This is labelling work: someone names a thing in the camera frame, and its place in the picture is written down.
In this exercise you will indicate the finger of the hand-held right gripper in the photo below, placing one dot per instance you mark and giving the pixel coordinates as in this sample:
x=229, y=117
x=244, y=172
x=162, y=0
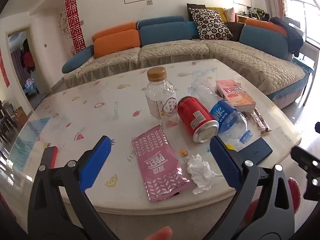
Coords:
x=306, y=161

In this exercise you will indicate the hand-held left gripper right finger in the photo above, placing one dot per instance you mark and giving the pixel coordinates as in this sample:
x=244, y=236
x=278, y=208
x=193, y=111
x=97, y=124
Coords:
x=225, y=165

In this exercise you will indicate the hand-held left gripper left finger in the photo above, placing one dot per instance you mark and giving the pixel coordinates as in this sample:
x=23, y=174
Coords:
x=96, y=161

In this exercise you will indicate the red trash bin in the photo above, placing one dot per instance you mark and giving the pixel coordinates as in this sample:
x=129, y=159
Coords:
x=294, y=192

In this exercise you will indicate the crushed blue label water bottle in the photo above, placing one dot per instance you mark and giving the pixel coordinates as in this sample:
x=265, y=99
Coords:
x=222, y=115

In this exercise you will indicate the brown snack bar wrapper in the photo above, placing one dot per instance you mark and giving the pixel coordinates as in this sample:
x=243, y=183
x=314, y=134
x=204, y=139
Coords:
x=260, y=121

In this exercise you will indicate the pink snack wrapper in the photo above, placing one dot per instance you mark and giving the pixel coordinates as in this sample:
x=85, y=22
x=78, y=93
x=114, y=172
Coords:
x=160, y=165

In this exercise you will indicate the clear plastic bag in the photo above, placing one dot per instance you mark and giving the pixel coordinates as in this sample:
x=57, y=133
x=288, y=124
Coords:
x=203, y=76

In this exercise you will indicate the person's left hand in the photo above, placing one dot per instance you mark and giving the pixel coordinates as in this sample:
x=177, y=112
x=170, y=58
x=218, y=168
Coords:
x=160, y=233

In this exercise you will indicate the crumpled white tissue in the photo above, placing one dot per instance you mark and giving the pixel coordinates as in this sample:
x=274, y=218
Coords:
x=200, y=172

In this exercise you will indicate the dark blue flat box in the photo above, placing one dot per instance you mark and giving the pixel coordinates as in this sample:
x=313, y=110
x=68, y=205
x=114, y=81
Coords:
x=257, y=148

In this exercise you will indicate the small orange candy piece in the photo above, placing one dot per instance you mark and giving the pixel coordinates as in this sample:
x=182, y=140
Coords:
x=184, y=152

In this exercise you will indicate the small red flat case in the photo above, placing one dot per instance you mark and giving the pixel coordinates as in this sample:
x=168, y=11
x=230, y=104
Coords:
x=53, y=155

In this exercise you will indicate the red soda can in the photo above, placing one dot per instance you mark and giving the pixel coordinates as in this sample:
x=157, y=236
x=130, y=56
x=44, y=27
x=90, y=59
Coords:
x=192, y=115

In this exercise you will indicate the pink snack box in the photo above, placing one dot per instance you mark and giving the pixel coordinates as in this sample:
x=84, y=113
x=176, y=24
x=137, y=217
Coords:
x=235, y=95

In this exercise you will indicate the blue grid sheet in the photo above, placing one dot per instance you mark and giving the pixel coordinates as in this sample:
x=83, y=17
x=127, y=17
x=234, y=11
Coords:
x=27, y=140

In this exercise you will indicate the clear bottle with gold cap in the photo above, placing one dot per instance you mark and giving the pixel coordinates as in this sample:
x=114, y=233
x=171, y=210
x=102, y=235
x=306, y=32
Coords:
x=160, y=97

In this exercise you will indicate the dark dining chair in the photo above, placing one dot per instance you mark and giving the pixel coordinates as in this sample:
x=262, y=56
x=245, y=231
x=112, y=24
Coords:
x=6, y=120

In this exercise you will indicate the blue sofa bolster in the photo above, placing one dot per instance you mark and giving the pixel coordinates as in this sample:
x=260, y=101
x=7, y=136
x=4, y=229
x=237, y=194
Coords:
x=76, y=60

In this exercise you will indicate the orange sofa cushion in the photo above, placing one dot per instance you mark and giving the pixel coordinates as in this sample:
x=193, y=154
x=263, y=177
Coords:
x=267, y=26
x=116, y=42

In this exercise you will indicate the beige quilted sofa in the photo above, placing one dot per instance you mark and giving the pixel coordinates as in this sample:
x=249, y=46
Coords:
x=175, y=52

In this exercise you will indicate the blue sofa cushion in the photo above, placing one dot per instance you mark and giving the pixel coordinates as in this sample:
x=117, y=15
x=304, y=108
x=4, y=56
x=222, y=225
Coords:
x=262, y=42
x=162, y=32

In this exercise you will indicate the dark jacket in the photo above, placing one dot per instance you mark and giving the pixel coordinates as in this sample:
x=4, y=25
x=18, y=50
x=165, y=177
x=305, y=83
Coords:
x=290, y=32

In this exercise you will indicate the circle pattern pillow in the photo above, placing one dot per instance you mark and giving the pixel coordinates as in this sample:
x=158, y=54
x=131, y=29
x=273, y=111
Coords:
x=211, y=23

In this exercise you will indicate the wooden side table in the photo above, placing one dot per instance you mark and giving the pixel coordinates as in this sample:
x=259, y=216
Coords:
x=241, y=17

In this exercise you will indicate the yellow pillow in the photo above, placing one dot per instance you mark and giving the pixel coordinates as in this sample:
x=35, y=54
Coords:
x=217, y=11

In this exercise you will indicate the dark brown pillow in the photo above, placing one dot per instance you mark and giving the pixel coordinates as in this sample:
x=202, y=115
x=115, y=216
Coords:
x=193, y=6

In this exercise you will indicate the door frame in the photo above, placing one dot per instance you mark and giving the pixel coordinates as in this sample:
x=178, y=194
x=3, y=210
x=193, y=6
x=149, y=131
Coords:
x=35, y=55

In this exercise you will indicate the red wall hanging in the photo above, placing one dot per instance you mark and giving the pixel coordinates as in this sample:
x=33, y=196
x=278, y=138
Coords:
x=75, y=22

